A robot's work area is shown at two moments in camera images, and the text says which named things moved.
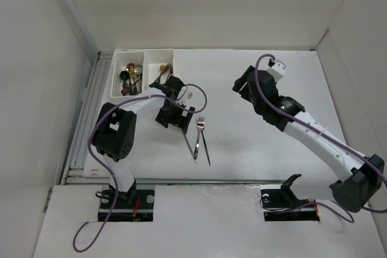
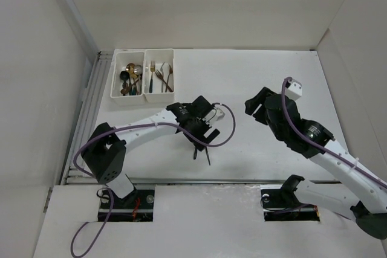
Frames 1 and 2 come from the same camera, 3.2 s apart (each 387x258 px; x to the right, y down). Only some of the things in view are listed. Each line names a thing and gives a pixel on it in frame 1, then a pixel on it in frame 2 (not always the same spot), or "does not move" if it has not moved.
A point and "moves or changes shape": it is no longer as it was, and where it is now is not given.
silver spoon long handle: [138, 70] does not move
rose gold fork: [164, 69] moves or changes shape
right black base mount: [279, 203] does not move
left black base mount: [135, 205] does not move
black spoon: [124, 75] does not move
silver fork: [190, 148] to [161, 69]
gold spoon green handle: [139, 85] does not move
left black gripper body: [172, 115] to [200, 128]
